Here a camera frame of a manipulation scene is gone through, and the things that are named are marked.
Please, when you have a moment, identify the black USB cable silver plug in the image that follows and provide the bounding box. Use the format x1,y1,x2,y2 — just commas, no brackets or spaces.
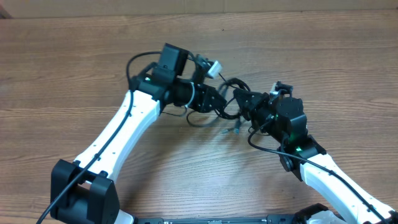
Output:
185,77,251,128

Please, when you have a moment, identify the thin black micro USB cable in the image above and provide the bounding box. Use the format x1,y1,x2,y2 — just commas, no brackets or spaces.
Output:
217,73,246,135

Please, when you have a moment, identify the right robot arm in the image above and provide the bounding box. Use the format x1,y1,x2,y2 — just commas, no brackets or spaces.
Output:
233,88,397,223

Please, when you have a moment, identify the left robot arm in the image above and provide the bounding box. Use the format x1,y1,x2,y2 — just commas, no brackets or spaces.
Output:
38,44,226,223

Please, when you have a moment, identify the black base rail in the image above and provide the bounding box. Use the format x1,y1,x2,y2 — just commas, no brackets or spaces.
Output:
133,214,306,224

